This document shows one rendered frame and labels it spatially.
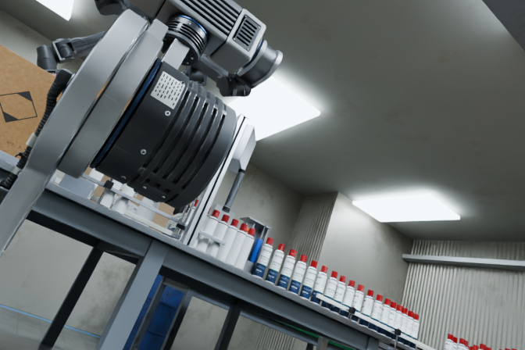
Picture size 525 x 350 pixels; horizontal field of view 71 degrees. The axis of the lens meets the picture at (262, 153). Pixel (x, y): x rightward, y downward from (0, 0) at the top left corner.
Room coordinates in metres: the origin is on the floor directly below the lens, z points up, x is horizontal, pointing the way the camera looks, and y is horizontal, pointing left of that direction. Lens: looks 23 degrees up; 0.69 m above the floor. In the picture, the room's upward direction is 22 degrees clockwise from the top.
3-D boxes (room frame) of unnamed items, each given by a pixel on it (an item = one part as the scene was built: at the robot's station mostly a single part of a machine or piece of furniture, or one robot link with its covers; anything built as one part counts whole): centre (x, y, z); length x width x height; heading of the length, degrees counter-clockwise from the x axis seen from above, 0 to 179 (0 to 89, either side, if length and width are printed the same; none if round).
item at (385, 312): (2.23, -1.01, 0.98); 0.05 x 0.05 x 0.20
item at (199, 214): (1.56, 0.15, 1.17); 0.04 x 0.04 x 0.67; 24
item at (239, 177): (1.65, 0.06, 1.18); 0.04 x 0.04 x 0.21
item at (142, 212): (1.90, 0.43, 1.03); 0.09 x 0.09 x 0.30
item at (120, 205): (1.58, 0.46, 0.98); 0.05 x 0.05 x 0.20
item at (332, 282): (2.05, -0.61, 0.98); 0.05 x 0.05 x 0.20
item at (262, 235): (1.93, -0.10, 1.01); 0.14 x 0.13 x 0.26; 114
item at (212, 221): (1.74, 0.10, 0.98); 0.05 x 0.05 x 0.20
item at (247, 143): (1.64, 0.11, 1.38); 0.17 x 0.10 x 0.19; 169
